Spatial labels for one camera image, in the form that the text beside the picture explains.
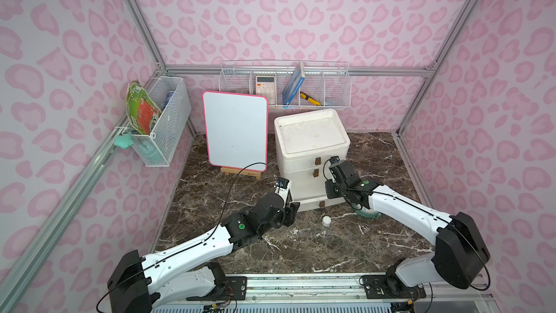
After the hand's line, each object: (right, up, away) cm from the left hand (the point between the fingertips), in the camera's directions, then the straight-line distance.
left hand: (293, 198), depth 75 cm
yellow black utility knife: (+8, +40, +22) cm, 46 cm away
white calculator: (-12, +45, +19) cm, 50 cm away
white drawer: (+9, +13, +8) cm, 18 cm away
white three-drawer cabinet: (+5, +20, +9) cm, 23 cm away
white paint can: (+13, -11, +10) cm, 20 cm away
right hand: (+14, +3, +11) cm, 19 cm away
